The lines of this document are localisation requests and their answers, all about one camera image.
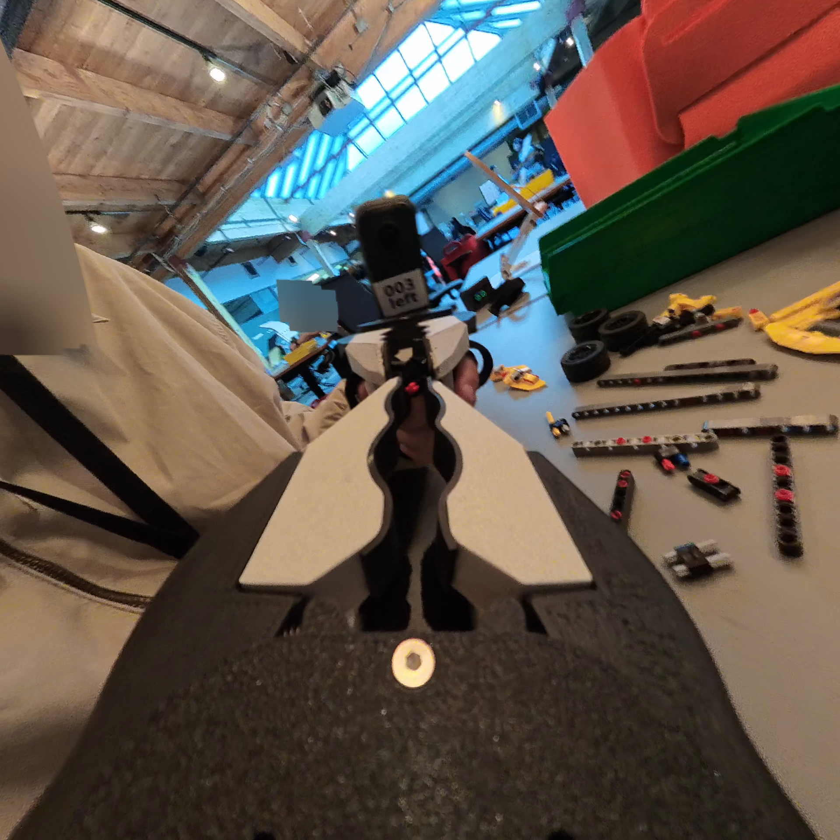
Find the yellow panel black connector assembly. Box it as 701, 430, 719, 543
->
491, 364, 547, 393

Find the ceiling projector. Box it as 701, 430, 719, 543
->
308, 68, 359, 130

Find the person's beige jacket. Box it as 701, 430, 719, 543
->
0, 243, 316, 788

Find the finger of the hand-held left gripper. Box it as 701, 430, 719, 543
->
423, 317, 471, 382
344, 328, 395, 386

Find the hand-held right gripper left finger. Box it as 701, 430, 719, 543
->
238, 379, 406, 627

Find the yellow toy car body section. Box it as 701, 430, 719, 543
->
763, 281, 840, 356

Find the group of black pinned beams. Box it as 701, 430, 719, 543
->
571, 357, 840, 559

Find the black strap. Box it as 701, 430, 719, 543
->
0, 354, 202, 560

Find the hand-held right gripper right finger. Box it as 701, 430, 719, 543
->
425, 379, 595, 618

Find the green plastic bin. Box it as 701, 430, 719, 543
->
538, 85, 840, 317

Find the red chair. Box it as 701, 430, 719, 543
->
440, 234, 490, 280

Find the black grey connector piece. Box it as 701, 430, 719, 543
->
662, 539, 733, 579

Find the wooden desk lamp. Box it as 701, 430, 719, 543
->
464, 150, 550, 280

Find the person's left hand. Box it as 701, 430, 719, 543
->
453, 354, 481, 409

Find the person's left forearm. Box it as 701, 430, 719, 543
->
282, 379, 353, 448

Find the yellow brick subassembly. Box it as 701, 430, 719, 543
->
655, 292, 744, 330

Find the black office chair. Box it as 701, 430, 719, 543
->
322, 274, 396, 330

